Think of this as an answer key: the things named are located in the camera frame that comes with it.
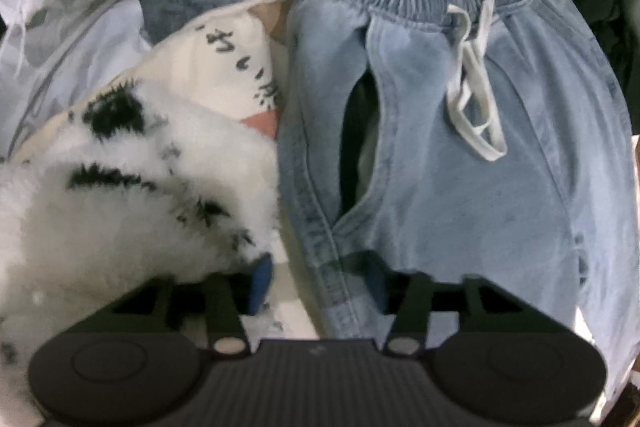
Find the black cloth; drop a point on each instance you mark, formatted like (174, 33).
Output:
(612, 37)

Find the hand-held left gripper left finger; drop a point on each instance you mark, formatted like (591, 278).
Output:
(260, 279)

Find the blue denim pants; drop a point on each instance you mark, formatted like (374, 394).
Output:
(525, 157)

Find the white fluffy black-spotted garment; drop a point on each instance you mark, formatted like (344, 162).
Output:
(125, 217)

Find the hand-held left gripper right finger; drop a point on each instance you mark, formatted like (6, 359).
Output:
(412, 302)

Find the cream bear print blanket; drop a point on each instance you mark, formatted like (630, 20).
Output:
(220, 67)

